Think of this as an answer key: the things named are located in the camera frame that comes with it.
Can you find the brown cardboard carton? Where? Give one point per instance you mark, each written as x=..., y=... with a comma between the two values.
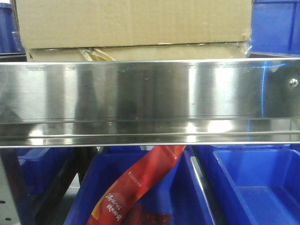
x=115, y=30

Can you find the blue bin with red bag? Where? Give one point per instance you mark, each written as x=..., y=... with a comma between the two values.
x=176, y=200

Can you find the red snack bag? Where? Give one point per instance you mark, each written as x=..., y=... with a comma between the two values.
x=134, y=183

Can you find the empty blue bin lower right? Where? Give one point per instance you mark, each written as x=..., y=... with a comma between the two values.
x=253, y=185

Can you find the blue bin lower left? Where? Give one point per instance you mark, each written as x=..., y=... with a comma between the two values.
x=40, y=166

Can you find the blue bin upper right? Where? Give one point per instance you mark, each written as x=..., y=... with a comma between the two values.
x=276, y=27

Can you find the blue bin upper left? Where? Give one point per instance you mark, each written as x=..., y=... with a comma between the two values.
x=9, y=36

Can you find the stainless steel shelf rail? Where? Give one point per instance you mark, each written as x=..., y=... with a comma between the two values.
x=234, y=101

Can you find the shelf rail screw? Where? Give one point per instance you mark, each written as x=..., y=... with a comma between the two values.
x=293, y=83

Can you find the dark shelf frame post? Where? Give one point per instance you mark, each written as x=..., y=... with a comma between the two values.
x=17, y=207

